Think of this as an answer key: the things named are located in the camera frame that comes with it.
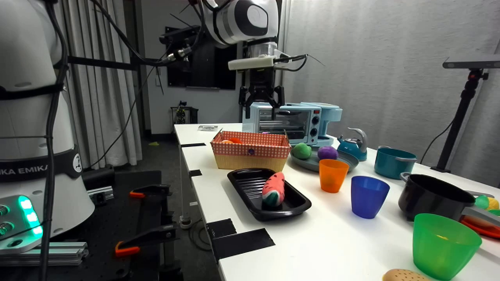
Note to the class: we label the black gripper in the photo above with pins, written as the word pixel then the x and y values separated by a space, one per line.
pixel 262 83

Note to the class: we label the watermelon plush toy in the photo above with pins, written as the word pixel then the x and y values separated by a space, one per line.
pixel 273 189

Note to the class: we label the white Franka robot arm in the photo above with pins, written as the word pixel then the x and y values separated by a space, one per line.
pixel 25 52

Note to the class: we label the light blue toy oven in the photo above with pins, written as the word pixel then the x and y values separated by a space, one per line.
pixel 322 125

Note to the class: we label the black oven tray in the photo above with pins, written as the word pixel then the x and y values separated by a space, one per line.
pixel 242 188

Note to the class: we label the green round toy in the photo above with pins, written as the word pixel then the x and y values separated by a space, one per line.
pixel 302 152

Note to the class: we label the grey teal plate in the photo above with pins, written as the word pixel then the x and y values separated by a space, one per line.
pixel 306 164

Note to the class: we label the thin black tape piece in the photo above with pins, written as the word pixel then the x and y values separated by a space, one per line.
pixel 192 144

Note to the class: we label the purple round toy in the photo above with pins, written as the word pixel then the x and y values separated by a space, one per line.
pixel 327 154

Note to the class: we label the small black tape piece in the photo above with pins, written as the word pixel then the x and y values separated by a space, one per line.
pixel 194 172

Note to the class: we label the teal toy kettle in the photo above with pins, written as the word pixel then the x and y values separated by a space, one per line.
pixel 352 149

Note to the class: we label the orange plastic cup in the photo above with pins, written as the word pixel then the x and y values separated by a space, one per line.
pixel 331 180

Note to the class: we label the grey backdrop curtain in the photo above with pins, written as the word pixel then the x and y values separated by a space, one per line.
pixel 391 79

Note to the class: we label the short black tape strip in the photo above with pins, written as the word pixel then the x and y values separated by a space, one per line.
pixel 220 229

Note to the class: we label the blue plastic cup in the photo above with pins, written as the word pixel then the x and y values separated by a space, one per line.
pixel 369 200

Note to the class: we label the teal toy pot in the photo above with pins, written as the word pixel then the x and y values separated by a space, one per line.
pixel 392 166

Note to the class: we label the black clamp orange tip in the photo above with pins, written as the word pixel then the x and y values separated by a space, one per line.
pixel 127 249
pixel 137 196

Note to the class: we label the black workbench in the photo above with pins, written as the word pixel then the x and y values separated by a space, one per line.
pixel 145 213

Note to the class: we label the pale pleated curtain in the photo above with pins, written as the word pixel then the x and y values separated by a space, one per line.
pixel 98 104

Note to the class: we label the toy burger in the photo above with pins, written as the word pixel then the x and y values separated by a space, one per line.
pixel 403 275

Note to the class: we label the green plastic cup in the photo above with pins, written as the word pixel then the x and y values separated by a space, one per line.
pixel 445 250

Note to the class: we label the green yellow toy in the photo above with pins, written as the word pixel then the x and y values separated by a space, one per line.
pixel 486 202

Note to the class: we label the red orange toy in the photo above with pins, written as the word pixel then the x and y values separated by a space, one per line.
pixel 481 229

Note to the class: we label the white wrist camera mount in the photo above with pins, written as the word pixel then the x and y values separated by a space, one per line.
pixel 255 63

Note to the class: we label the black camera tripod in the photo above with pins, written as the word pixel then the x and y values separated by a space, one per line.
pixel 462 104

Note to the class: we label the aluminium rail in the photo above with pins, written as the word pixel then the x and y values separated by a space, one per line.
pixel 52 253

